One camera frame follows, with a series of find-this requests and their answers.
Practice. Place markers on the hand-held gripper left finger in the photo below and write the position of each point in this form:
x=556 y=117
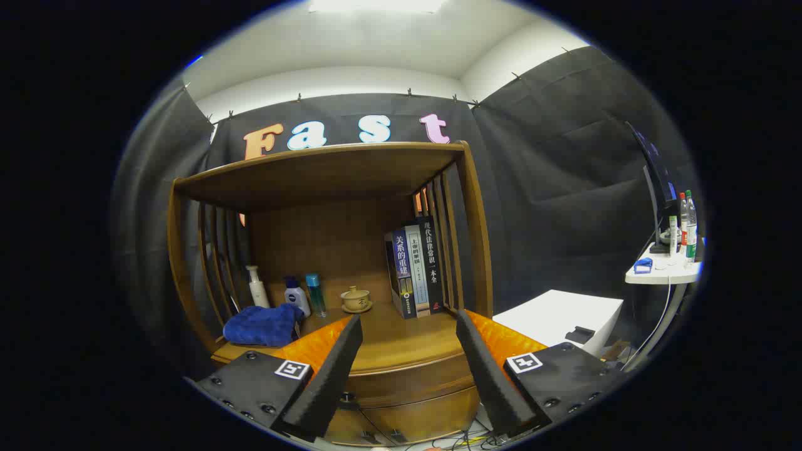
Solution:
x=332 y=382

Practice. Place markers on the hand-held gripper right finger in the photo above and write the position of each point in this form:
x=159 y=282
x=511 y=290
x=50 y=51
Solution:
x=495 y=382

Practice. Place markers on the black drawer knob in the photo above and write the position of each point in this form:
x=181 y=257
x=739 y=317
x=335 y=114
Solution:
x=346 y=398

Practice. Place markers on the wooden drawer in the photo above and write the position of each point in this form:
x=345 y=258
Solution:
x=413 y=385

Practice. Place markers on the wooden countertop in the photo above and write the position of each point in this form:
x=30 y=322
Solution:
x=401 y=338

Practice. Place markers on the white drawer unit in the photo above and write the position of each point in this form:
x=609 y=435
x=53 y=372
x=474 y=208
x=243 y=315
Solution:
x=551 y=313

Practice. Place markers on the wooden cabinet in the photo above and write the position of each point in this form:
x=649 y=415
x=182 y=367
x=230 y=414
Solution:
x=313 y=175

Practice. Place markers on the lidded ceramic tea cup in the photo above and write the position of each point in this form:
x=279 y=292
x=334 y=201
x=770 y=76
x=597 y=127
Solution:
x=356 y=300

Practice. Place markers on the blue towel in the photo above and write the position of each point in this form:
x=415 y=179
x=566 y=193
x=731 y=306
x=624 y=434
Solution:
x=263 y=326

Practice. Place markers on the teal clear bottle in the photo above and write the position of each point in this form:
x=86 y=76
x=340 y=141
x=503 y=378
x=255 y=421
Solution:
x=315 y=294

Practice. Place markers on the white lotion bottle blue cap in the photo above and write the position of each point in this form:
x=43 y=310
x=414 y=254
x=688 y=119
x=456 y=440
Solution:
x=297 y=299

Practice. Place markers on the white pump bottle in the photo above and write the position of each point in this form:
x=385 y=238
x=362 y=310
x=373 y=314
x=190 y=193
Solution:
x=258 y=294

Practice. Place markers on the blue spine book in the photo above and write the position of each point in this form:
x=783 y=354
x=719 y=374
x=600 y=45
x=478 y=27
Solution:
x=404 y=275

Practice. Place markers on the pale spine book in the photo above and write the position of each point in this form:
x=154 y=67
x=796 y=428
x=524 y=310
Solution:
x=418 y=269

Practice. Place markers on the black spine book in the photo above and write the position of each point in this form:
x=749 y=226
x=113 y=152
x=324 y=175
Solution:
x=432 y=257

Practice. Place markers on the small blue object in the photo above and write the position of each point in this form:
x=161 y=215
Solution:
x=643 y=266

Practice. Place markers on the small green label bottle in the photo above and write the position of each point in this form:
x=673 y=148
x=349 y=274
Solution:
x=673 y=235

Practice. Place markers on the green cap clear bottle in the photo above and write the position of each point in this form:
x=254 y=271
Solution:
x=691 y=232

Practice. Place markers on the red cap bottle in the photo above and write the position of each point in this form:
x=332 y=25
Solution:
x=683 y=219

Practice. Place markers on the computer monitor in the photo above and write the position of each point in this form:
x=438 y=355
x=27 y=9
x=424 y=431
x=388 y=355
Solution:
x=658 y=181

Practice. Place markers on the ceiling light panel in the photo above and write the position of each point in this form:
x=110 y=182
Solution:
x=376 y=5

